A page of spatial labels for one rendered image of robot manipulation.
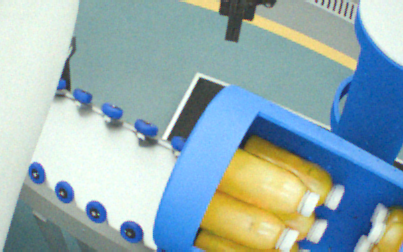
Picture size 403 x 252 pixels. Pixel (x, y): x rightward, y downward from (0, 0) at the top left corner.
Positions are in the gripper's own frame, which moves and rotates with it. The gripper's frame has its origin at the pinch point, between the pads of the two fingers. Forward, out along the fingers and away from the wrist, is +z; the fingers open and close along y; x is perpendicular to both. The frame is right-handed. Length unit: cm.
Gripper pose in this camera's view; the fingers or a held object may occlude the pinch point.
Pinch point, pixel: (236, 14)
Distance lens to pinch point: 75.1
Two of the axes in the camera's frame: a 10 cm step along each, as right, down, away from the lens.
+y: 9.8, 2.1, -0.3
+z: -0.8, 5.1, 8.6
